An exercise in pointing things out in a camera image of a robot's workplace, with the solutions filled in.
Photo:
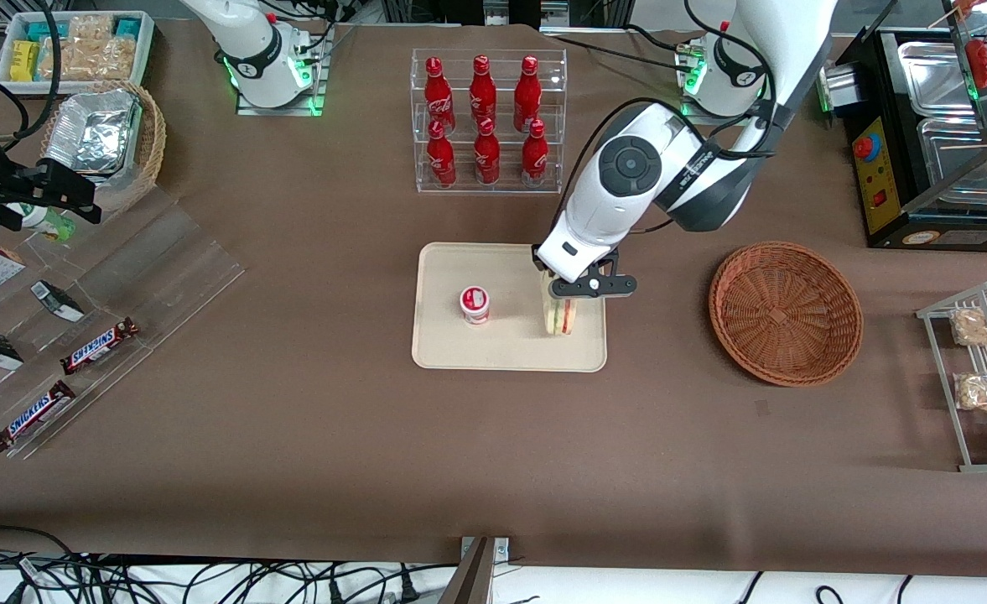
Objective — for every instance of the aluminium post with bracket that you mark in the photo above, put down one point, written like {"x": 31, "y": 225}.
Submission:
{"x": 476, "y": 575}

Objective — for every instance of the white red yogurt cup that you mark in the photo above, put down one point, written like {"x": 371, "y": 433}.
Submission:
{"x": 475, "y": 304}

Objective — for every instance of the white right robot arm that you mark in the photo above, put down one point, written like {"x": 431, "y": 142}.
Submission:
{"x": 250, "y": 50}

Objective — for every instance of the teal snack packet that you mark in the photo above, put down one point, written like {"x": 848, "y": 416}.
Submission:
{"x": 127, "y": 27}
{"x": 44, "y": 31}

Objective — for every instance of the black food warmer cabinet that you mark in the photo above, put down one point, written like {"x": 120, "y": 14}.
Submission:
{"x": 896, "y": 201}

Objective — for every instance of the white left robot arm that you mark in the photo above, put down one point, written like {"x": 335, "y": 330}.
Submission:
{"x": 711, "y": 176}

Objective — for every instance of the clear acrylic display stand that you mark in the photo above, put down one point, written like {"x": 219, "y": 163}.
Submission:
{"x": 166, "y": 268}

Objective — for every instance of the white plastic bin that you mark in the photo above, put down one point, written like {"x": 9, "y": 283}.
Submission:
{"x": 145, "y": 59}

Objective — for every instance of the red cola bottle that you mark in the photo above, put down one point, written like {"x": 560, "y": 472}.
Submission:
{"x": 527, "y": 92}
{"x": 441, "y": 159}
{"x": 482, "y": 88}
{"x": 535, "y": 159}
{"x": 486, "y": 158}
{"x": 437, "y": 92}

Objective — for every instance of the beige plastic tray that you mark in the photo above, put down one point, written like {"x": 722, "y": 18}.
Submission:
{"x": 510, "y": 344}

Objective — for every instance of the brown table cloth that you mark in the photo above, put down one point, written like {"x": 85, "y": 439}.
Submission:
{"x": 292, "y": 461}

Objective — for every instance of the yellow snack packet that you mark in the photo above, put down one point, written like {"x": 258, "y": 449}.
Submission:
{"x": 23, "y": 60}

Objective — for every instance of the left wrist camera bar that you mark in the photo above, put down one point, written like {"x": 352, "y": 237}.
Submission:
{"x": 594, "y": 286}

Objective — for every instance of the Snickers chocolate bar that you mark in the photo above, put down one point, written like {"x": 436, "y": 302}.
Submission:
{"x": 33, "y": 416}
{"x": 99, "y": 346}

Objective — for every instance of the tan wicker basket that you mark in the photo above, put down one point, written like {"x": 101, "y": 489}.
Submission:
{"x": 153, "y": 143}

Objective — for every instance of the clear acrylic bottle rack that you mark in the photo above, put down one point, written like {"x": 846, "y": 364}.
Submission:
{"x": 501, "y": 189}

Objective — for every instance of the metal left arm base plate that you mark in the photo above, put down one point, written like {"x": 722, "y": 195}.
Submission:
{"x": 690, "y": 109}

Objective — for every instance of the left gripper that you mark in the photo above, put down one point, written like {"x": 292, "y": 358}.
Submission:
{"x": 536, "y": 259}

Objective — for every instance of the round brown wicker basket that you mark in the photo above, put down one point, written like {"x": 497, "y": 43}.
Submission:
{"x": 782, "y": 315}

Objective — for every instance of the silver foil container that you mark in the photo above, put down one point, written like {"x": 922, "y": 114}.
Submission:
{"x": 90, "y": 134}

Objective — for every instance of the green white small bottle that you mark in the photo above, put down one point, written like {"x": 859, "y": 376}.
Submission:
{"x": 44, "y": 222}

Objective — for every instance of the clear bag of crackers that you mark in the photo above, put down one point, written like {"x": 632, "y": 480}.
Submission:
{"x": 90, "y": 57}

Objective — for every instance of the triangle sandwich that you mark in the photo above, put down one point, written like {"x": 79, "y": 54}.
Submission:
{"x": 558, "y": 317}

